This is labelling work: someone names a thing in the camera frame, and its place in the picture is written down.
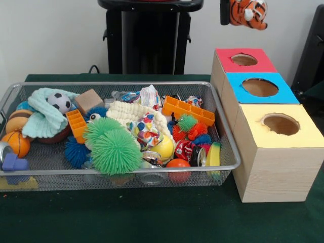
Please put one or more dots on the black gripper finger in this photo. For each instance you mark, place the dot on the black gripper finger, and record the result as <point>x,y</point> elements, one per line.
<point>225,12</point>

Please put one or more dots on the tiger plush toy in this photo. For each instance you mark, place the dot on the tiger plush toy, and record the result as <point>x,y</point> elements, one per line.
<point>248,12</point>

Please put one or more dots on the wooden box with three holes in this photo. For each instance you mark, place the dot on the wooden box with three holes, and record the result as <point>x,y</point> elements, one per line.
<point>273,172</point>

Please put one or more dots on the black floor stand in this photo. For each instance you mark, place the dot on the black floor stand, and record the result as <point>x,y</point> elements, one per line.
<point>311,55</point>

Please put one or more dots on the orange plastic tray block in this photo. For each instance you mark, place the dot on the orange plastic tray block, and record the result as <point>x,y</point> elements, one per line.
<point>188,109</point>

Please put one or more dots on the cream waffle cloth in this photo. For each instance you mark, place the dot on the cream waffle cloth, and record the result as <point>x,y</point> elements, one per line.
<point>126,111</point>

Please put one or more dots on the colourful polka-dot cloth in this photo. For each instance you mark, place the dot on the colourful polka-dot cloth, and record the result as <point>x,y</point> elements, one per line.
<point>147,129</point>

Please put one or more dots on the yellow ball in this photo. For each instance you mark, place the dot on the yellow ball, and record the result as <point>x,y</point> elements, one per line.
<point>166,148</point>

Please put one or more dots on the green spiky googly-eyed toy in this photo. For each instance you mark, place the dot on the green spiky googly-eyed toy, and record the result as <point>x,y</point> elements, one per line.
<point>101,129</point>

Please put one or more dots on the large green spiky ball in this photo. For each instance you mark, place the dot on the large green spiky ball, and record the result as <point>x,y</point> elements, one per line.
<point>117,152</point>

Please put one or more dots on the orange plastic toy piece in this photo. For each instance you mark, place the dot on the orange plastic toy piece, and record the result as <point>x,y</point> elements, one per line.
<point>77,125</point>

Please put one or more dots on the small soccer ball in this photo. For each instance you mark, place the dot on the small soccer ball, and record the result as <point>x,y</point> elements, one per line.
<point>59,102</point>

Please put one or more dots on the blue spiky ball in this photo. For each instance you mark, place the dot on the blue spiky ball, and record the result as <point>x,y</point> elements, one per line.
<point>76,152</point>

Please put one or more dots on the mint green cloth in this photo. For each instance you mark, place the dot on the mint green cloth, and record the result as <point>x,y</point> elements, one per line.
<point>45,121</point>

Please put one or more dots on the green cloth table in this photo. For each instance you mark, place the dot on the green cloth table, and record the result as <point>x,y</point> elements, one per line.
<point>152,217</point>

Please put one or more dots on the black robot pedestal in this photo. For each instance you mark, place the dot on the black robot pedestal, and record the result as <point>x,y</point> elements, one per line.
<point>147,40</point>

